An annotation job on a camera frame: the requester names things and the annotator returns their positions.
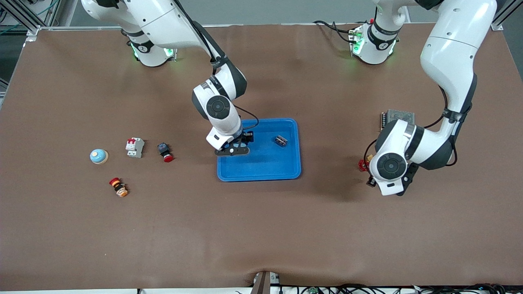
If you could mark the aluminium frame extrusion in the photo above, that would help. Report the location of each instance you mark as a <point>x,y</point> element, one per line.
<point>506,14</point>
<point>24,16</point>

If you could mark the red pushbutton black body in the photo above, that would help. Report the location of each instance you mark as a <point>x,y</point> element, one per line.
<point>165,152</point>

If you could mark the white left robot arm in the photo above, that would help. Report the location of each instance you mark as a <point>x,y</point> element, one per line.
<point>449,53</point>

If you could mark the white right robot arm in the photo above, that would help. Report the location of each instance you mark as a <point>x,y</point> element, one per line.
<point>163,20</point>

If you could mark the red yellow emergency stop button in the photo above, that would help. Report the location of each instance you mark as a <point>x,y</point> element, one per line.
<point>118,187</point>

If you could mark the brown table mat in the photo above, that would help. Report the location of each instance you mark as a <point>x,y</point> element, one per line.
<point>261,228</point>

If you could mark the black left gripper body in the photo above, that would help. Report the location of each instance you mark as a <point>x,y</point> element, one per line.
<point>411,173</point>

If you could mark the white circuit breaker red switch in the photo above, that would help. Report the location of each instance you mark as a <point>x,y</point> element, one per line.
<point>135,147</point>

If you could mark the blue plastic tray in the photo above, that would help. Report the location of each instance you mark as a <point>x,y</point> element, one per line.
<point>265,167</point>

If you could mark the metal mesh power supply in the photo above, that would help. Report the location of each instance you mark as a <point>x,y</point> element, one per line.
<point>398,116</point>

